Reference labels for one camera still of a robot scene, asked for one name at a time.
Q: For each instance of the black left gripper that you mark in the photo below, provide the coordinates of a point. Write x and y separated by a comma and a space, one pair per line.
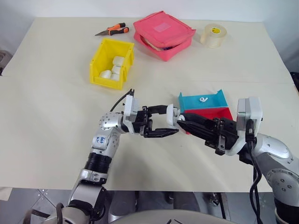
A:
142, 121

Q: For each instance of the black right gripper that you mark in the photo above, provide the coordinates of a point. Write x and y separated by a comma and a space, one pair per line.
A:
227, 135

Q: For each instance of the white earbud case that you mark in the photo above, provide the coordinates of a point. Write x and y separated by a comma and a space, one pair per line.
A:
171, 115
105, 74
115, 76
116, 69
118, 60

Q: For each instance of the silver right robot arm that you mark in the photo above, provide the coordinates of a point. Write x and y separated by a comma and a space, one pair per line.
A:
275, 151

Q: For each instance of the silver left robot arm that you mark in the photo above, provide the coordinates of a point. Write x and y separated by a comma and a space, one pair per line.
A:
105, 140

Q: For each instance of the closed white earbud case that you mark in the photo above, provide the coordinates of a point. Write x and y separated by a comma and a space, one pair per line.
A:
118, 60
115, 76
116, 69
105, 74

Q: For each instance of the yellow plastic bin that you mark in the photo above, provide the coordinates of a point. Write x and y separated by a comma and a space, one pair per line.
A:
102, 80

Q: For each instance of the red plastic tray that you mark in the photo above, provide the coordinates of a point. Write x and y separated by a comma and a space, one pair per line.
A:
219, 114

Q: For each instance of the blue plastic tray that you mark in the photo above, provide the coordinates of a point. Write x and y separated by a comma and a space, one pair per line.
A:
191, 103

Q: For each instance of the metal table leg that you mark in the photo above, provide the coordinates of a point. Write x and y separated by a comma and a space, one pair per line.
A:
222, 205

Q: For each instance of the pink fabric zipper pouch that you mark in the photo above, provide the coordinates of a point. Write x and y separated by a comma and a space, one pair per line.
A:
163, 30

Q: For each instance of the translucent tape roll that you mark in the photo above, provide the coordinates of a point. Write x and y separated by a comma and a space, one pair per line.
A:
213, 35

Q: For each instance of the grey robot torso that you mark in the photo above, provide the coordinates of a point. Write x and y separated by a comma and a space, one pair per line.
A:
149, 217

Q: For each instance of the cream paper table cover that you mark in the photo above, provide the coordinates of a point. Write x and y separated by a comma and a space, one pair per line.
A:
58, 128
58, 46

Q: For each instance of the orange and black pliers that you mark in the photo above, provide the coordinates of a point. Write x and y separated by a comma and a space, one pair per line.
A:
117, 29

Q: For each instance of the dark equipment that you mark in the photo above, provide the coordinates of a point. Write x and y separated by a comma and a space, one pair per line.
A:
295, 81

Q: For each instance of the grey chair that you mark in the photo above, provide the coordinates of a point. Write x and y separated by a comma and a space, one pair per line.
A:
4, 60

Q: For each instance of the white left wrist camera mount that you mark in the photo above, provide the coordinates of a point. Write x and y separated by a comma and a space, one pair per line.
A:
130, 107

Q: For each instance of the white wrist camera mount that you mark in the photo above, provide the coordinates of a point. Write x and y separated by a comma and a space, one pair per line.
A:
253, 112
130, 107

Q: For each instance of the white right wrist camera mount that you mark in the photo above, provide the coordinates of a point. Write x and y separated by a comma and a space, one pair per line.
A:
253, 112

